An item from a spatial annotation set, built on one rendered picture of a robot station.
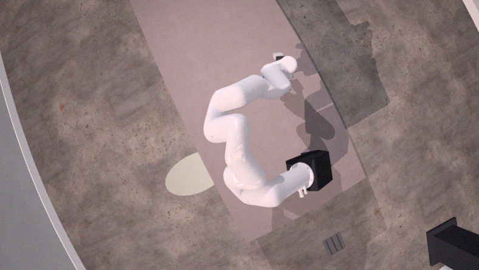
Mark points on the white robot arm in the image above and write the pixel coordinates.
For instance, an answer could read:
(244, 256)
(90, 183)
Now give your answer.
(248, 180)

